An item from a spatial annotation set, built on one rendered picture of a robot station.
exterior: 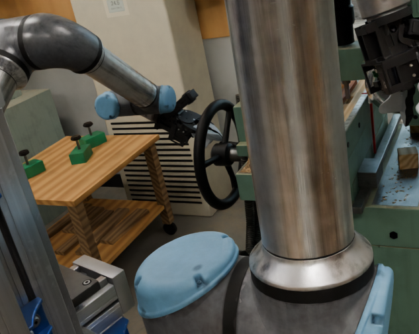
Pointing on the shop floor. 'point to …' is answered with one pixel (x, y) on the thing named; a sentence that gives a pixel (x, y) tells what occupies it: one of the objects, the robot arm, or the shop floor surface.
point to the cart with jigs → (104, 148)
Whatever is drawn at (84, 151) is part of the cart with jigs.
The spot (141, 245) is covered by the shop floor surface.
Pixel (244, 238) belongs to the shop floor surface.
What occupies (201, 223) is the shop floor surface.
